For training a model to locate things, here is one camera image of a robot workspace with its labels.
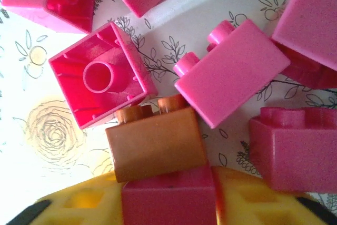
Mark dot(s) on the orange lego brick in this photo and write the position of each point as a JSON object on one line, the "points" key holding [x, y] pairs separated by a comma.
{"points": [[155, 146]]}

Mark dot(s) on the floral patterned tablecloth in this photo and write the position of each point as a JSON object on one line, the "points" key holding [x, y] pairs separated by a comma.
{"points": [[52, 135]]}

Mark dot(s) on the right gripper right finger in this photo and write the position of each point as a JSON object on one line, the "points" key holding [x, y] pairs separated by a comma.
{"points": [[258, 204]]}

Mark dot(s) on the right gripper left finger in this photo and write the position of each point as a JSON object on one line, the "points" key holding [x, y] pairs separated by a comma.
{"points": [[79, 204]]}

